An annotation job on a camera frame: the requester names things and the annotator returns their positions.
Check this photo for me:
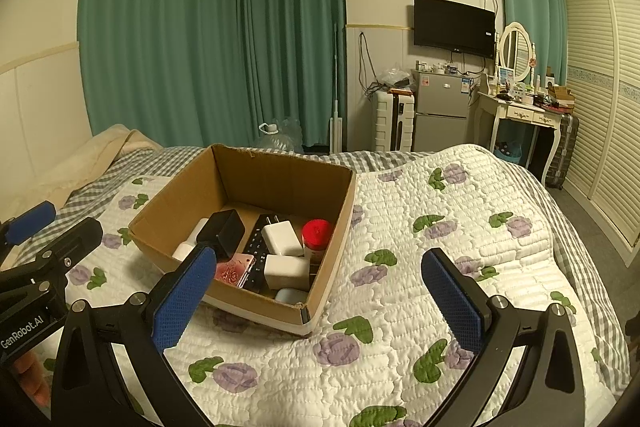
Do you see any white cylinder bottle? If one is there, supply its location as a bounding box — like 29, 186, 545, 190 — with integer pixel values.
172, 218, 208, 262

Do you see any black rectangular case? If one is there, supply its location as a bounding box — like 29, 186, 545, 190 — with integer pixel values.
196, 209, 245, 262

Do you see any red patterned card box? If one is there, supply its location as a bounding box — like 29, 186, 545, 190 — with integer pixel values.
215, 253, 256, 288

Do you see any black cylinder tube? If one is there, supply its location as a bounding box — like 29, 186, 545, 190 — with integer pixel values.
243, 213, 279, 294

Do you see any white charger adapter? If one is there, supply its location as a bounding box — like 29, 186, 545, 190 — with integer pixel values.
262, 219, 304, 257

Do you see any white rectangular block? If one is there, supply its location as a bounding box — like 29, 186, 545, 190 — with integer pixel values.
264, 255, 310, 291

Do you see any red capped white bottle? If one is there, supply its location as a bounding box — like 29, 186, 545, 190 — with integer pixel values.
302, 219, 334, 265

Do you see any pale blue rounded case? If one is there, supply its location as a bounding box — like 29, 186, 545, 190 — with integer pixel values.
274, 288, 308, 306

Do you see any person's left hand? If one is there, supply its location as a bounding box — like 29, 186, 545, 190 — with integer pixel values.
11, 351, 51, 407

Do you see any grey checked bed sheet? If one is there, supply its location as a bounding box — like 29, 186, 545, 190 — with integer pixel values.
15, 146, 631, 397

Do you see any open cardboard box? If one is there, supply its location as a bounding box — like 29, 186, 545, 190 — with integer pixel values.
129, 144, 356, 336

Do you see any clear water jug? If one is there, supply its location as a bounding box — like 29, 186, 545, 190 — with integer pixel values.
255, 117, 303, 154

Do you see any large green curtain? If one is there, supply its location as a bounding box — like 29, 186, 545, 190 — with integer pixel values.
77, 0, 346, 146

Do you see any white dressing table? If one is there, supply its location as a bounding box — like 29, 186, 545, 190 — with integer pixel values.
470, 92, 562, 186

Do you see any white pole by curtain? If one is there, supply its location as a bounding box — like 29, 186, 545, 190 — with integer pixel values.
329, 24, 343, 154

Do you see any silver mini fridge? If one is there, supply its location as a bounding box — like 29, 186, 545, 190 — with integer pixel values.
413, 70, 472, 152

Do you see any white louvered wardrobe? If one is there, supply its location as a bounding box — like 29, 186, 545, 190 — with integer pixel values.
566, 0, 639, 251

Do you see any white suitcase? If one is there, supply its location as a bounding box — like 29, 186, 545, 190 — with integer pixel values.
372, 89, 414, 152

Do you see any black wall television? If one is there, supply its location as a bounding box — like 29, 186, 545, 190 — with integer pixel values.
413, 0, 496, 58

